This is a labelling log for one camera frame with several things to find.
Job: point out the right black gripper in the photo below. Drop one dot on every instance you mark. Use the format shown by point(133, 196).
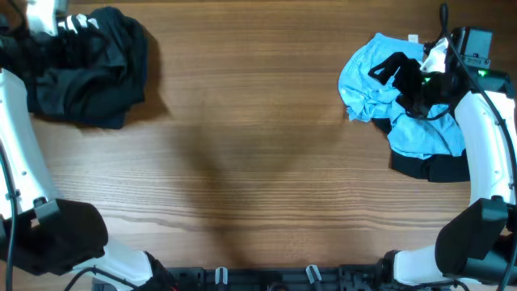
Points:
point(401, 84)

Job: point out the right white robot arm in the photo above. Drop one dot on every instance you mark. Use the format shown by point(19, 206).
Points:
point(478, 245)

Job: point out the dark green t-shirt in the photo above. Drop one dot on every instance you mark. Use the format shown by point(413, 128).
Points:
point(89, 60)

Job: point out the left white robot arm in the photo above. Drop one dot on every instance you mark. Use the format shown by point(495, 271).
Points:
point(89, 68)

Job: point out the black garment under blue shirt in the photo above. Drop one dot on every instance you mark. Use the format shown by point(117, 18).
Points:
point(428, 167)

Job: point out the light blue t-shirt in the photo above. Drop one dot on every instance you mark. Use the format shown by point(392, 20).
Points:
point(366, 99)

